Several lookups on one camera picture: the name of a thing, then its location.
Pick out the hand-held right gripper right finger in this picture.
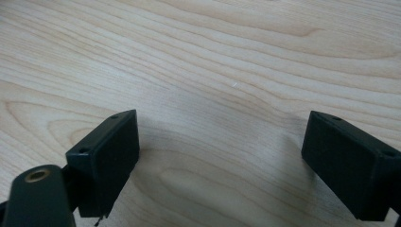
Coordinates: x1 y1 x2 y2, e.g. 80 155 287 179
301 110 401 222

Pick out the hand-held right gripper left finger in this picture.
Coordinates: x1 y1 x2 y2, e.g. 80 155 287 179
64 109 141 219

